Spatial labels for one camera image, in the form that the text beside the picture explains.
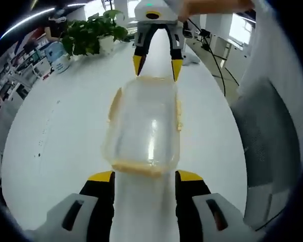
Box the person's right hand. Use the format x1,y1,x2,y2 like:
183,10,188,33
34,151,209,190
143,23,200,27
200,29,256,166
176,0,213,23

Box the green potted plant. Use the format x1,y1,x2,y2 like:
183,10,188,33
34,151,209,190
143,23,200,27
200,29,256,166
62,9,130,57

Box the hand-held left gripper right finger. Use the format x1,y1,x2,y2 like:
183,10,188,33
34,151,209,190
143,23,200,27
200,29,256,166
175,170,253,242

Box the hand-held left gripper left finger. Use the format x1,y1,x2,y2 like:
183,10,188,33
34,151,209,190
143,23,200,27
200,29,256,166
27,170,116,242

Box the black cable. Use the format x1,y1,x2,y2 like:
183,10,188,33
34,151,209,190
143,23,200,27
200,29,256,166
186,17,240,98

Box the white and blue jug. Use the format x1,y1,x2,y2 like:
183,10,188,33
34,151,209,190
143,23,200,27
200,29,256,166
45,41,72,74

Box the small white device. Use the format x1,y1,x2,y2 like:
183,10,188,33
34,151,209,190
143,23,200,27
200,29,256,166
183,54,200,66

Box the ceiling light strip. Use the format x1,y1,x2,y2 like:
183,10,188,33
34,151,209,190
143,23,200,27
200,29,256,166
0,7,55,40

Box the grey mesh office chair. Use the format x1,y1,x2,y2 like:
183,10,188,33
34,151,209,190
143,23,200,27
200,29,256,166
229,77,303,231

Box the clear box with beige buckles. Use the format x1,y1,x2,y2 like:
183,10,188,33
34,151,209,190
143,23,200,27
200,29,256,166
100,75,185,179

